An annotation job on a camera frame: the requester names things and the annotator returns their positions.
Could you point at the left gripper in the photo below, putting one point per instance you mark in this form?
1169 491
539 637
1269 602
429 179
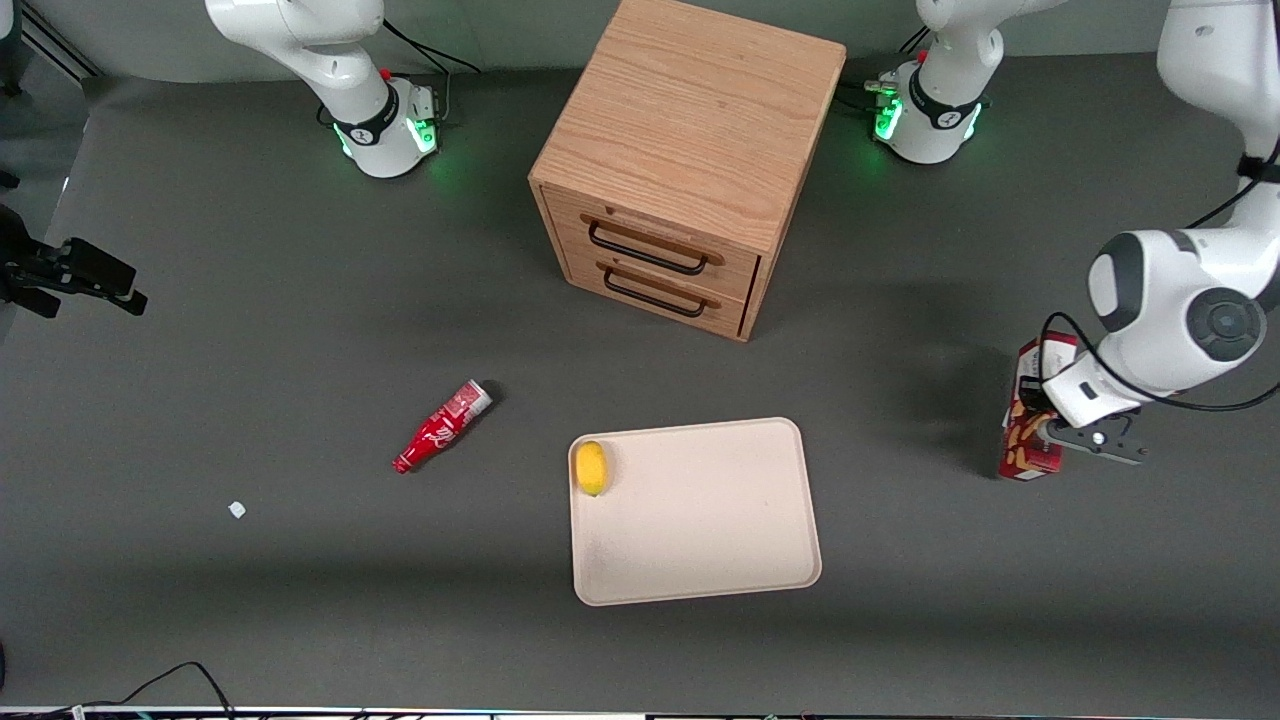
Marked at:
1031 397

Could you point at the red plaid cookie box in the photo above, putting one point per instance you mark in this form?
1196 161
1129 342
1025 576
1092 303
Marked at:
1030 455

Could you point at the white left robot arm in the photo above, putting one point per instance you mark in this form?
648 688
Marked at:
1150 320

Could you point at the cream plastic tray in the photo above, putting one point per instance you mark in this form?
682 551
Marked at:
700 510

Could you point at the yellow lemon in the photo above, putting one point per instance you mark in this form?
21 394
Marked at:
591 467

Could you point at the wooden drawer cabinet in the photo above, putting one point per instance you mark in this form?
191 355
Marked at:
690 110

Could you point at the red cola bottle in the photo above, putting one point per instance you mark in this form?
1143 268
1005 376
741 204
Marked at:
440 428

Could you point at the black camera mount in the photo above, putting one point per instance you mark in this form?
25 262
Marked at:
80 268

